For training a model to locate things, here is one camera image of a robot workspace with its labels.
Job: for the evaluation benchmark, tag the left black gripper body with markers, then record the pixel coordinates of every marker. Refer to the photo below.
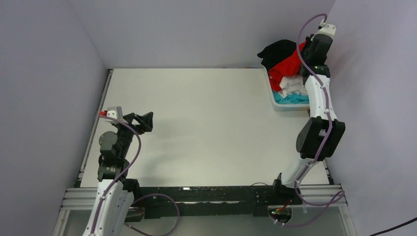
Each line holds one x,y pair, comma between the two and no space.
126,133

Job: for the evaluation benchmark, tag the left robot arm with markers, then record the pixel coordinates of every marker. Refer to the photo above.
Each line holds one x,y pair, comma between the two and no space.
115,192

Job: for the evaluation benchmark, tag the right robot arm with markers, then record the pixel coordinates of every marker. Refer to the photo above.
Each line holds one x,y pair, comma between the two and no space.
323,131

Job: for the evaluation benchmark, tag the white laundry basket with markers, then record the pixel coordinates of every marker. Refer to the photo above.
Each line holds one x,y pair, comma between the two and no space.
281,107

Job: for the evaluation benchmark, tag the red t shirt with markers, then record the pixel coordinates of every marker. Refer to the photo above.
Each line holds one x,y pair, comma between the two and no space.
287,68

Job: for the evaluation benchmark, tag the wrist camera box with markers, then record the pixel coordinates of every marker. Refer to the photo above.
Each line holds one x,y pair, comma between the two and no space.
326,28
112,112

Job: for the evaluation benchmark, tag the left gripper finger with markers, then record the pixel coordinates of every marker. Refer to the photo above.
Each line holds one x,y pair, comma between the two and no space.
132,119
144,122

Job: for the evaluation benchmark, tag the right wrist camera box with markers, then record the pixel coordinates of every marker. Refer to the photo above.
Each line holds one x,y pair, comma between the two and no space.
326,28

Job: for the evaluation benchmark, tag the white t shirt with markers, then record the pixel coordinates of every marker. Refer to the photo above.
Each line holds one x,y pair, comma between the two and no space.
292,85

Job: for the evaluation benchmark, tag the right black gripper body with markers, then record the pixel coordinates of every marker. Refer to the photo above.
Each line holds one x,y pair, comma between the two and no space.
306,54

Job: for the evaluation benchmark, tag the turquoise t shirt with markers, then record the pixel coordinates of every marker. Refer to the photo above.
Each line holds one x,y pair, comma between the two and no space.
291,99

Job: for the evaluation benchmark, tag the black t shirt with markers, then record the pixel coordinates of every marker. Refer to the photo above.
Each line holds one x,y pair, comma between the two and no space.
276,52

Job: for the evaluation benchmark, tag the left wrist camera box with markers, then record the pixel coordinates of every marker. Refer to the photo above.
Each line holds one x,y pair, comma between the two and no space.
112,112

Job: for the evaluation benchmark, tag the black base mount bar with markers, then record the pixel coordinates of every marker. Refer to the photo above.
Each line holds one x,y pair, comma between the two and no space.
255,200

